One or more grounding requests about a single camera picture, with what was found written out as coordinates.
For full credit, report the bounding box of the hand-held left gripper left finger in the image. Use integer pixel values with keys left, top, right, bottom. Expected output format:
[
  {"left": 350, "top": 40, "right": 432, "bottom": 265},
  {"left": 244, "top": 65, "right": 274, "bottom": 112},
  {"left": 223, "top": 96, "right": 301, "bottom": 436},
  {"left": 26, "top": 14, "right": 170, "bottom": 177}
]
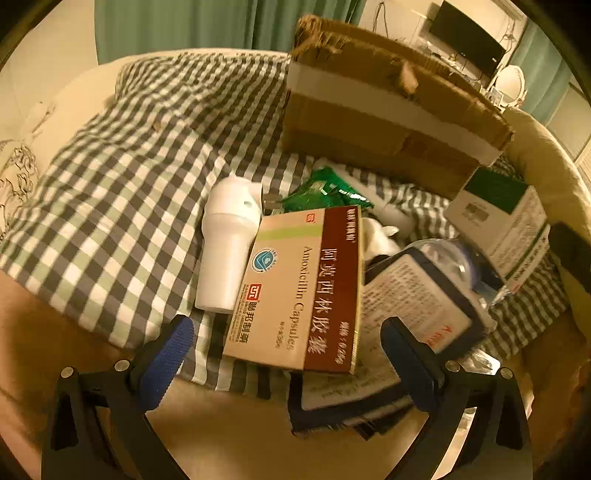
[{"left": 41, "top": 315, "right": 195, "bottom": 480}]

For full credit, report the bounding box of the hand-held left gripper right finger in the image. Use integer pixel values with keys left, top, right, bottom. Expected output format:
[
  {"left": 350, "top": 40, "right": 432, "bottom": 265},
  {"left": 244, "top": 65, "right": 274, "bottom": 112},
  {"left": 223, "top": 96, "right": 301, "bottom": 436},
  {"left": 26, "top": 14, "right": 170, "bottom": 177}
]
[{"left": 379, "top": 318, "right": 536, "bottom": 480}]

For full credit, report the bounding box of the maroon and beige medicine box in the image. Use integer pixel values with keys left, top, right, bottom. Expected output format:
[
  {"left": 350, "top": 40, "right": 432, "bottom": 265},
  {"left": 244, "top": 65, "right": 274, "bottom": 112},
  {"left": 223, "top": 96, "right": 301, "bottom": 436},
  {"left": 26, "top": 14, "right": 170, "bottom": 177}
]
[{"left": 222, "top": 206, "right": 365, "bottom": 374}]

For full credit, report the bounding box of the green foil packet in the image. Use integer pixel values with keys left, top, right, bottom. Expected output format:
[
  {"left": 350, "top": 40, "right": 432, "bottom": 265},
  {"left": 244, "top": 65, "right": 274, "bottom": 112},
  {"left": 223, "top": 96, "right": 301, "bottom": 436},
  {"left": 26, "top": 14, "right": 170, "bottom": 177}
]
[{"left": 281, "top": 167, "right": 375, "bottom": 215}]

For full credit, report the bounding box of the torn cardboard box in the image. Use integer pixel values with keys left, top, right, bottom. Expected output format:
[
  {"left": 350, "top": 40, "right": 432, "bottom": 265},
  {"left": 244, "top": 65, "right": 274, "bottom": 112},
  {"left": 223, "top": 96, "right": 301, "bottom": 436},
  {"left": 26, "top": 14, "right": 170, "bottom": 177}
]
[{"left": 281, "top": 14, "right": 515, "bottom": 199}]

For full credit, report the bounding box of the dark blue medicine box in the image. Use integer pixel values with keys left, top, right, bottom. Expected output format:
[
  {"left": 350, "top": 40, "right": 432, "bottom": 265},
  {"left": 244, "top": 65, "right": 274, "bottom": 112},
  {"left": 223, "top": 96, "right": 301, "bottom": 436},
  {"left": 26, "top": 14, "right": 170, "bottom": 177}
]
[{"left": 288, "top": 247, "right": 497, "bottom": 432}]

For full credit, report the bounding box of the green and white medicine box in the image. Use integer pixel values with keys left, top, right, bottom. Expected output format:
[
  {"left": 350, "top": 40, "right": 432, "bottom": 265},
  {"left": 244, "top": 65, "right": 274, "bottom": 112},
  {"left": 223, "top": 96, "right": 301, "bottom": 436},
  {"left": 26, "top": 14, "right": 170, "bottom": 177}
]
[{"left": 444, "top": 167, "right": 552, "bottom": 282}]

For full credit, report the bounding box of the beige cushion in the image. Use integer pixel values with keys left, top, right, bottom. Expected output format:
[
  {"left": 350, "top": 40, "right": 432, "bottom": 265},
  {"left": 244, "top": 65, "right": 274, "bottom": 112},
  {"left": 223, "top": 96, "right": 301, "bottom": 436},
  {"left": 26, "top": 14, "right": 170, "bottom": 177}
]
[{"left": 503, "top": 108, "right": 591, "bottom": 324}]

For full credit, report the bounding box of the white plastic bottle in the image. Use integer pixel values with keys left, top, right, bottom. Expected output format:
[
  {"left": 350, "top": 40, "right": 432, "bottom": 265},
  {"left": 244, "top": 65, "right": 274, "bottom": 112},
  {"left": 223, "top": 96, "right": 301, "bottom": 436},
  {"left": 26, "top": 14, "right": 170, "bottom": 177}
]
[{"left": 195, "top": 174, "right": 264, "bottom": 315}]

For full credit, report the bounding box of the white crumpled wrapper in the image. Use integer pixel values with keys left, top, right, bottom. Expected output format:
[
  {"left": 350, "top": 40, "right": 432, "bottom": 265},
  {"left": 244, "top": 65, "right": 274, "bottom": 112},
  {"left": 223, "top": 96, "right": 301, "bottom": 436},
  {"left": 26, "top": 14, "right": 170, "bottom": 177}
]
[{"left": 361, "top": 216, "right": 403, "bottom": 260}]

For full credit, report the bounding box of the white oval vanity mirror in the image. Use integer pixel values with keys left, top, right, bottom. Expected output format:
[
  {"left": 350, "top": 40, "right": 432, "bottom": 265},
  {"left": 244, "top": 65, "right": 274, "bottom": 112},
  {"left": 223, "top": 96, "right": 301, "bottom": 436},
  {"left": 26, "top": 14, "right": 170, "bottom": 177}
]
[{"left": 489, "top": 65, "right": 528, "bottom": 109}]

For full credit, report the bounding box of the narrow green curtain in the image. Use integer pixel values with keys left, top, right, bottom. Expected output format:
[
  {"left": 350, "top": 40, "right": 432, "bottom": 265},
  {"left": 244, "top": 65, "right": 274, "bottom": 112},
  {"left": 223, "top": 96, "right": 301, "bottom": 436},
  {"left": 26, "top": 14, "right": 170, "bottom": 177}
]
[{"left": 510, "top": 18, "right": 573, "bottom": 121}]

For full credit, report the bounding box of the checkered blanket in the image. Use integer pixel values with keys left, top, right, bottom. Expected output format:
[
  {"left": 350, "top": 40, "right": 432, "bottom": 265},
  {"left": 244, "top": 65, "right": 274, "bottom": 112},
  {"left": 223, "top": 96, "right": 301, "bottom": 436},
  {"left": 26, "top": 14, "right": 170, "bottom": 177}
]
[{"left": 0, "top": 51, "right": 568, "bottom": 402}]

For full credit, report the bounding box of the black flat screen monitor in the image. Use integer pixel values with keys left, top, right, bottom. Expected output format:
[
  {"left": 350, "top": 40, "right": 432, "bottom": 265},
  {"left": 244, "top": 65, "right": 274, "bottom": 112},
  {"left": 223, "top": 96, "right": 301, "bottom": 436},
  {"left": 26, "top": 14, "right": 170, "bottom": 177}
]
[{"left": 428, "top": 1, "right": 507, "bottom": 77}]

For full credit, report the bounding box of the white patterned pillow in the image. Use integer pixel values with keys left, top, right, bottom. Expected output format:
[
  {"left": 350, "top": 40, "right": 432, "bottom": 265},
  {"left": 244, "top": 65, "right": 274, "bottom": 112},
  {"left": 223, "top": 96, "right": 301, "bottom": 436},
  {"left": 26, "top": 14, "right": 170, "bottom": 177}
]
[{"left": 0, "top": 102, "right": 56, "bottom": 241}]

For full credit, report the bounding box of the wide green curtain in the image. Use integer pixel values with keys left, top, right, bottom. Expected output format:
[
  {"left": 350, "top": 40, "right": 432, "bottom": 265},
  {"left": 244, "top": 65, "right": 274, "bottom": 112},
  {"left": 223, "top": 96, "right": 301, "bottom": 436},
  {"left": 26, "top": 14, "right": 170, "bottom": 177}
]
[{"left": 95, "top": 0, "right": 365, "bottom": 65}]

